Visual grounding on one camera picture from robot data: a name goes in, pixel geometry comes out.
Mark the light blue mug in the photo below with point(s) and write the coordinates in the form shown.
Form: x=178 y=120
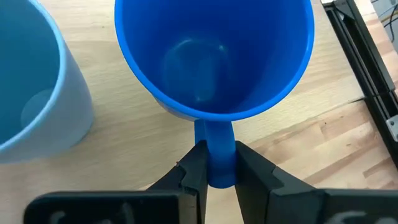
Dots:
x=62 y=118

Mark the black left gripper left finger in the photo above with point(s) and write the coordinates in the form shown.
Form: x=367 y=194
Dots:
x=186 y=193

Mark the blue plastic mug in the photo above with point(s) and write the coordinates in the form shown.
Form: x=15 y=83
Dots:
x=217 y=62

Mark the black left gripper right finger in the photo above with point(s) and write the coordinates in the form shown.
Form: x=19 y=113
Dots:
x=264 y=196

